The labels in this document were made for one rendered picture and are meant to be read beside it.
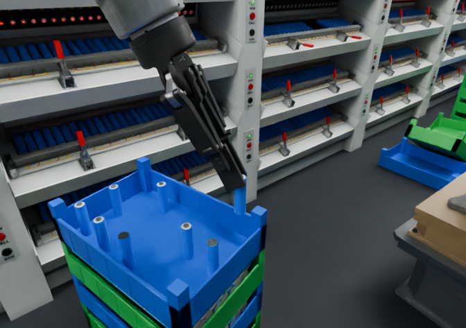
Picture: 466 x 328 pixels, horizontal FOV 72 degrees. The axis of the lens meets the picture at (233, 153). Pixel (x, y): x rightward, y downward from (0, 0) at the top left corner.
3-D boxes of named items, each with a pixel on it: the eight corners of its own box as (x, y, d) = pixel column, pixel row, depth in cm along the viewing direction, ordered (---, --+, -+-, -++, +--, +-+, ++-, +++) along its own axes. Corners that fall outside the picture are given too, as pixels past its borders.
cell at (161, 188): (171, 210, 63) (168, 182, 60) (164, 215, 62) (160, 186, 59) (164, 206, 64) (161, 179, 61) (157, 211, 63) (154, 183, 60)
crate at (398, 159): (471, 177, 134) (478, 161, 130) (451, 195, 123) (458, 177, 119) (400, 151, 154) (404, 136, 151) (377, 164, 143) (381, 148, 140)
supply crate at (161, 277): (265, 246, 55) (268, 209, 51) (182, 340, 40) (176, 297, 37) (148, 187, 71) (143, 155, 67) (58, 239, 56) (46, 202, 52)
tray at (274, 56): (366, 48, 133) (378, 26, 126) (258, 71, 99) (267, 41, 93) (331, 26, 142) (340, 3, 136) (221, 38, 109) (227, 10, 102)
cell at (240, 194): (247, 211, 50) (249, 175, 47) (240, 216, 49) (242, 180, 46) (238, 206, 51) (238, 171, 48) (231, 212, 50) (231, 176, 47)
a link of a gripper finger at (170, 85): (177, 55, 39) (162, 60, 34) (197, 94, 41) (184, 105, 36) (161, 63, 40) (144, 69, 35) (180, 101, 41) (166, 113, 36)
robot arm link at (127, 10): (173, -40, 39) (196, 8, 41) (114, -5, 42) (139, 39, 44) (148, -46, 31) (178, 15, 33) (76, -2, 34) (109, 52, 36)
